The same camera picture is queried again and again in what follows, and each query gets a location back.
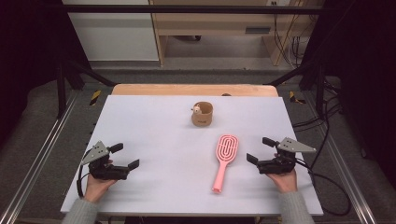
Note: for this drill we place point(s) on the black horizontal bar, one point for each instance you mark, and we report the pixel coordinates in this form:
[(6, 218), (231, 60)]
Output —
[(186, 9)]

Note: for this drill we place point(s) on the black curtain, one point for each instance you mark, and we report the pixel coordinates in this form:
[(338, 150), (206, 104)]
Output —
[(367, 62), (28, 56)]

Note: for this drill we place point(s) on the white cabinet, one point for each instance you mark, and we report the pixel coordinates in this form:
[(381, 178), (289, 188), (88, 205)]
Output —
[(115, 34)]

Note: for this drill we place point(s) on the person's right hand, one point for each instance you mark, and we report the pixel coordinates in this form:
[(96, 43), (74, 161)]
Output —
[(284, 182)]

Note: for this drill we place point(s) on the light wooden desk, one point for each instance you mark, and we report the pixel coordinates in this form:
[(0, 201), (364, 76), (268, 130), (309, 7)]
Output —
[(218, 23)]

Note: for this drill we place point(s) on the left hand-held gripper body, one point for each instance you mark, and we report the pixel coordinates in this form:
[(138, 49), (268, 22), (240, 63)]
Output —
[(104, 169)]

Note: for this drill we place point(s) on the black metal stand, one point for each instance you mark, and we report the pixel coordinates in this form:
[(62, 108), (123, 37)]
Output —
[(61, 90), (319, 90)]

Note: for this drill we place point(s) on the aluminium rail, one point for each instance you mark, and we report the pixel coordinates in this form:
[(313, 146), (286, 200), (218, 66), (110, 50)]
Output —
[(348, 177), (34, 161)]

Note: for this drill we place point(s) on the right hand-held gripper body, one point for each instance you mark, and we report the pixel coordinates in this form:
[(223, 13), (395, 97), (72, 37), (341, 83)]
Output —
[(280, 161)]

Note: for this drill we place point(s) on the person's left hand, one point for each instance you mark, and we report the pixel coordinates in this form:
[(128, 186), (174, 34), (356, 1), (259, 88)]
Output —
[(97, 186)]

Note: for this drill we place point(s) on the pink hairbrush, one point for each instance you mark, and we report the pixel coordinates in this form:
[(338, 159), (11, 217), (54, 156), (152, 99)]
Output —
[(221, 171)]

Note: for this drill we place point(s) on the brown cup with small figure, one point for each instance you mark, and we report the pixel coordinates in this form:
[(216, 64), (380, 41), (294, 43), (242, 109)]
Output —
[(202, 119)]

